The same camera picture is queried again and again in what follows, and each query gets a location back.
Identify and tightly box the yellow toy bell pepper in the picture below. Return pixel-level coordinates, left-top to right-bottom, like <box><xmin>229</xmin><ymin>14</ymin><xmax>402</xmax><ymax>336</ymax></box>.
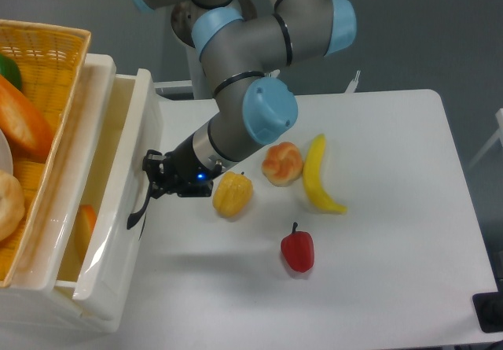
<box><xmin>212</xmin><ymin>171</ymin><xmax>254</xmax><ymax>218</ymax></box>

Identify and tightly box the black device at edge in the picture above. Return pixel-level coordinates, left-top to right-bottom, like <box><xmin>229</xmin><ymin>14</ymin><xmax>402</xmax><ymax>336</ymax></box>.
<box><xmin>472</xmin><ymin>292</ymin><xmax>503</xmax><ymax>333</ymax></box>

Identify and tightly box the yellow toy banana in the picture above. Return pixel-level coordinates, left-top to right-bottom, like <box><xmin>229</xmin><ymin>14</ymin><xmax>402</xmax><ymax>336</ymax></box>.
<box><xmin>303</xmin><ymin>134</ymin><xmax>347</xmax><ymax>215</ymax></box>

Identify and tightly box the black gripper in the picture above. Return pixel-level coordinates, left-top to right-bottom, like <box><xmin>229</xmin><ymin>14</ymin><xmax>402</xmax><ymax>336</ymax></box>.
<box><xmin>142</xmin><ymin>134</ymin><xmax>213</xmax><ymax>199</ymax></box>

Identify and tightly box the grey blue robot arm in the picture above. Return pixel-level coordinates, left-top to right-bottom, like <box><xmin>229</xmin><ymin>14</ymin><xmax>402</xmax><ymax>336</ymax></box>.
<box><xmin>134</xmin><ymin>0</ymin><xmax>357</xmax><ymax>198</ymax></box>

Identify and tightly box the white drawer cabinet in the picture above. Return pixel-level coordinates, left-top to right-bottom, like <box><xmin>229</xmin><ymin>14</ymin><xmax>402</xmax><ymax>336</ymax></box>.
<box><xmin>1</xmin><ymin>53</ymin><xmax>116</xmax><ymax>330</ymax></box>

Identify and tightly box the orange toy baguette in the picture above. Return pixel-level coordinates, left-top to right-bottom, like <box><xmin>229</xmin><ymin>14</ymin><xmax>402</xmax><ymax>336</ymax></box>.
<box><xmin>1</xmin><ymin>76</ymin><xmax>54</xmax><ymax>163</ymax></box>

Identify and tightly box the green toy vegetable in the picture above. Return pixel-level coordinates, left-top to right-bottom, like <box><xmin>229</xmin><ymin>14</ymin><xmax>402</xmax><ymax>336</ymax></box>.
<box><xmin>0</xmin><ymin>54</ymin><xmax>22</xmax><ymax>90</ymax></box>

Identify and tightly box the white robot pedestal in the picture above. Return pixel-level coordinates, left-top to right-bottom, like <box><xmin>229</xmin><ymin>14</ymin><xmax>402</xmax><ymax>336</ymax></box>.
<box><xmin>119</xmin><ymin>0</ymin><xmax>260</xmax><ymax>100</ymax></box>

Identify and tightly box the toy knotted bread roll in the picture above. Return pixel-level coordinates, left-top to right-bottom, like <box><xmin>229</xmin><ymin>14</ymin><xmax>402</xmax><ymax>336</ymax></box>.
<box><xmin>261</xmin><ymin>142</ymin><xmax>303</xmax><ymax>187</ymax></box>

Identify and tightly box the orange toy cheese wedge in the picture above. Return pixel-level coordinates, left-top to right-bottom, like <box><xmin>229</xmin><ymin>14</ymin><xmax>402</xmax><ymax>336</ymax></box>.
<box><xmin>74</xmin><ymin>204</ymin><xmax>97</xmax><ymax>263</ymax></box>

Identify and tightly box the beige toy bagel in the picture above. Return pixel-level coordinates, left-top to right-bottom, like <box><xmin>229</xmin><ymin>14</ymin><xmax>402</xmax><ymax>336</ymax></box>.
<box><xmin>1</xmin><ymin>170</ymin><xmax>25</xmax><ymax>241</ymax></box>

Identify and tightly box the red toy bell pepper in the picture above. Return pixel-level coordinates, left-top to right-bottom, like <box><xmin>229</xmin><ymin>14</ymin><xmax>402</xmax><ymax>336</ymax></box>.
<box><xmin>280</xmin><ymin>222</ymin><xmax>315</xmax><ymax>273</ymax></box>

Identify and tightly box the yellow woven basket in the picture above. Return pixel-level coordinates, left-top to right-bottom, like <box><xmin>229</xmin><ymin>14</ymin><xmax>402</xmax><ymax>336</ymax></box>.
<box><xmin>1</xmin><ymin>20</ymin><xmax>91</xmax><ymax>288</ymax></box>

